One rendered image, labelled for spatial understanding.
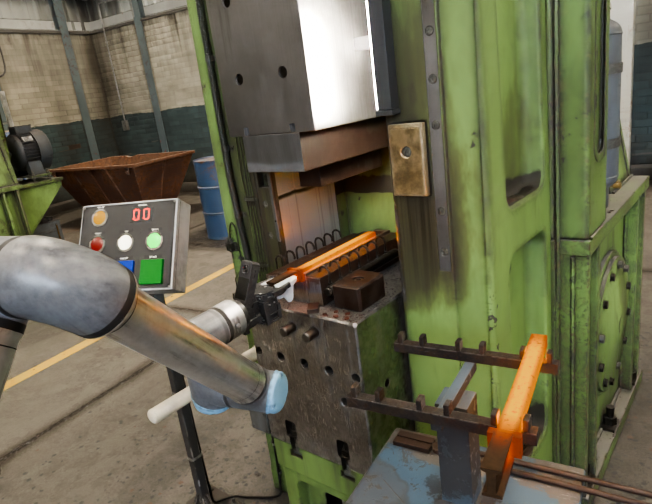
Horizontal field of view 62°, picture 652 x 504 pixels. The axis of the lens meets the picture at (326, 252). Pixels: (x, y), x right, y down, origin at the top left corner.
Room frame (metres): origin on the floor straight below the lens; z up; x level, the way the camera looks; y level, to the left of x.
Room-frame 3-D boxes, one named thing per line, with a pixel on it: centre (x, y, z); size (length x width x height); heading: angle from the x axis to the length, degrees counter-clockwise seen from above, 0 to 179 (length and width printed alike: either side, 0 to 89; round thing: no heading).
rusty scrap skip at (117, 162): (8.04, 2.81, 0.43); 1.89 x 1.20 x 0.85; 58
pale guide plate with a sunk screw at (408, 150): (1.27, -0.22, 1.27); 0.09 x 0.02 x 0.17; 49
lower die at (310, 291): (1.54, -0.04, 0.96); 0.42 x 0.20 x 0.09; 139
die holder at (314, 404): (1.51, -0.08, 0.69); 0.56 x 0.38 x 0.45; 139
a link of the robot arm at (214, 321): (1.11, 0.30, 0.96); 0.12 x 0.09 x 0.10; 139
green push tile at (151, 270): (1.53, 0.52, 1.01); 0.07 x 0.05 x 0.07; 74
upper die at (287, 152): (1.54, -0.04, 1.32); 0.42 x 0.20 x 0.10; 139
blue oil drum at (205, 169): (6.13, 1.05, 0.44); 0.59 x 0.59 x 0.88
